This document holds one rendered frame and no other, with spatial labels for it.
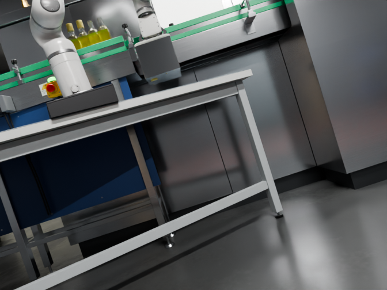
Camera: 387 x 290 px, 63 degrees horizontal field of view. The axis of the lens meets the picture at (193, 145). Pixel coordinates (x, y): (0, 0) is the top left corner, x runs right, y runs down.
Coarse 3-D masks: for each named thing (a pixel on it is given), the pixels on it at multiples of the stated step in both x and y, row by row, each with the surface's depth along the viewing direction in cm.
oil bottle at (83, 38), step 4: (84, 32) 175; (80, 36) 175; (84, 36) 175; (88, 36) 176; (80, 40) 175; (84, 40) 175; (88, 40) 175; (80, 44) 175; (84, 44) 175; (88, 44) 175
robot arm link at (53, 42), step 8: (32, 24) 129; (32, 32) 132; (40, 32) 130; (48, 32) 130; (56, 32) 133; (40, 40) 131; (48, 40) 130; (56, 40) 125; (64, 40) 127; (48, 48) 125; (56, 48) 125; (64, 48) 126; (72, 48) 128; (48, 56) 126
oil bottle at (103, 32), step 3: (99, 27) 175; (102, 27) 175; (105, 27) 175; (99, 30) 175; (102, 30) 175; (105, 30) 175; (108, 30) 177; (99, 33) 175; (102, 33) 175; (105, 33) 175; (108, 33) 175; (102, 36) 175; (105, 36) 175; (108, 36) 175; (102, 39) 175; (105, 39) 175; (108, 39) 175
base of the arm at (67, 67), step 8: (56, 56) 125; (64, 56) 125; (72, 56) 127; (56, 64) 125; (64, 64) 125; (72, 64) 126; (80, 64) 129; (56, 72) 126; (64, 72) 125; (72, 72) 125; (80, 72) 127; (56, 80) 127; (64, 80) 125; (72, 80) 125; (80, 80) 126; (88, 80) 131; (64, 88) 125; (72, 88) 123; (80, 88) 126; (88, 88) 128; (64, 96) 127
